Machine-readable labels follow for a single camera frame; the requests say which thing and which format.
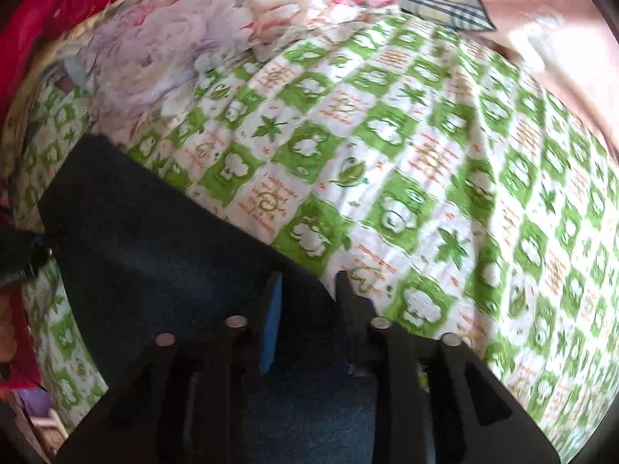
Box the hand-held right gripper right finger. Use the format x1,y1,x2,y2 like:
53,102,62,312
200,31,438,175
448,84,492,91
335,271,562,464

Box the dark pants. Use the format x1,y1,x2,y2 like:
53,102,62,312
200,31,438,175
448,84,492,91
38,133,429,464

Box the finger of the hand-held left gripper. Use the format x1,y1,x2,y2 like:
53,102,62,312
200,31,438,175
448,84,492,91
0,229,55,288

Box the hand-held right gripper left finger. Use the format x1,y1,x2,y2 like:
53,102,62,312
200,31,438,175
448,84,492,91
57,271,284,464

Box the green checked bed sheet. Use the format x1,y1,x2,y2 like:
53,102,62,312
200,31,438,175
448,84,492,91
0,12,619,455

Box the floral pillow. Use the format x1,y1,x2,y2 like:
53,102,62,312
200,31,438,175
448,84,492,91
53,0,400,124

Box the pink quilt with plaid leaves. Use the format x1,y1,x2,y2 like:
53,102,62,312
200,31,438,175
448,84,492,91
333,0,619,155

